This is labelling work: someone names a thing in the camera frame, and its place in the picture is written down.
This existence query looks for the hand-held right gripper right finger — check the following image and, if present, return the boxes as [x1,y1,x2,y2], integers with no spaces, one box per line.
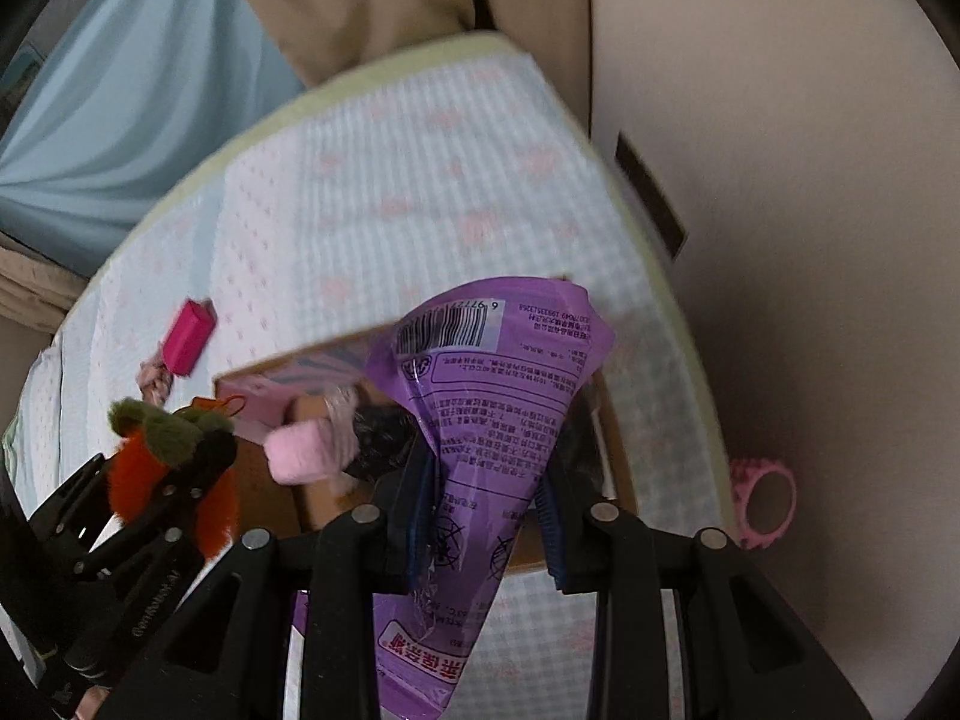
[536,456,875,720]

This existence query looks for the magenta block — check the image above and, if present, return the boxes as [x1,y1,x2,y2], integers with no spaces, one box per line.
[161,298,218,377]

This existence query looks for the purple plastic packet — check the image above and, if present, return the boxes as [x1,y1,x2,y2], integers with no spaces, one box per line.
[291,275,617,715]

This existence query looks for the light blue hanging cloth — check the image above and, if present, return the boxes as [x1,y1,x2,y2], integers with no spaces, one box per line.
[0,0,310,280]

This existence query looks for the cardboard box with pink pattern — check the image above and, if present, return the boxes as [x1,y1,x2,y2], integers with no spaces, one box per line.
[212,274,640,580]

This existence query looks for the dark patterned sock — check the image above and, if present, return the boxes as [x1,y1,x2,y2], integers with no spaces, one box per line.
[341,401,422,482]

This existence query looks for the pink fluffy sock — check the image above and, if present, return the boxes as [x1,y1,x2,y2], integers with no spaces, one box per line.
[266,386,362,488]

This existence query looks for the crumpled beige pink cloth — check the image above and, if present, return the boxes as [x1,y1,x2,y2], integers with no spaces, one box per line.
[137,358,178,410]

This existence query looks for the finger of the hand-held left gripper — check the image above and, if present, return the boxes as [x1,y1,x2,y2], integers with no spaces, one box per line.
[26,454,113,545]
[71,431,241,586]

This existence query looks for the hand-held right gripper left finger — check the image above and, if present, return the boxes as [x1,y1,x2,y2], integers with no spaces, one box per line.
[124,450,448,720]

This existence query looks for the pink tape roll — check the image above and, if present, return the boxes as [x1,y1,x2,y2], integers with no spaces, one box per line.
[729,457,799,553]

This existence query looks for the orange plush toy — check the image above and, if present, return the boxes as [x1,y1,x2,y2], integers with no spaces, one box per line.
[105,390,250,557]

